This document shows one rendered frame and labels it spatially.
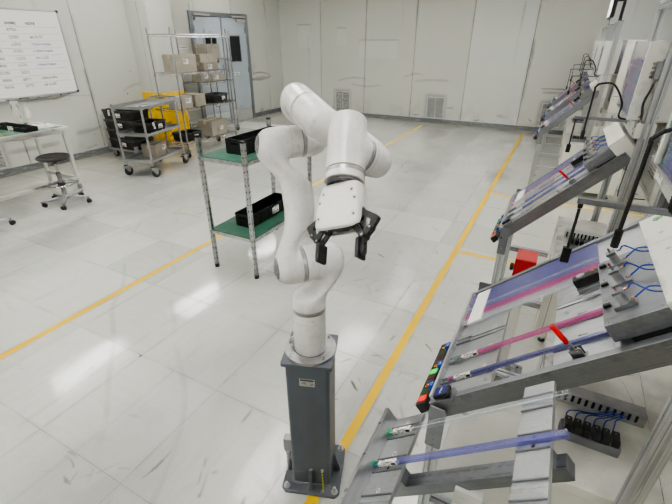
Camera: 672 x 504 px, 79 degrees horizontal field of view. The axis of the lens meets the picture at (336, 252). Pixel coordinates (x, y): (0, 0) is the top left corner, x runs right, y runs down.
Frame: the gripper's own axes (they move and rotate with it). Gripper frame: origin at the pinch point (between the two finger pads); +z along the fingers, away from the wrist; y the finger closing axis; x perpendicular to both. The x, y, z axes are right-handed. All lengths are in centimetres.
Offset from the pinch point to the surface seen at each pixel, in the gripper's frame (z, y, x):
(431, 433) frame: 38, -5, 65
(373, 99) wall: -625, -368, 673
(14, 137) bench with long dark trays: -201, -472, 63
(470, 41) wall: -657, -124, 640
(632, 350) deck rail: 13, 47, 49
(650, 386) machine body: 20, 55, 124
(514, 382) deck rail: 22, 21, 56
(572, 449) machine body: 40, 31, 87
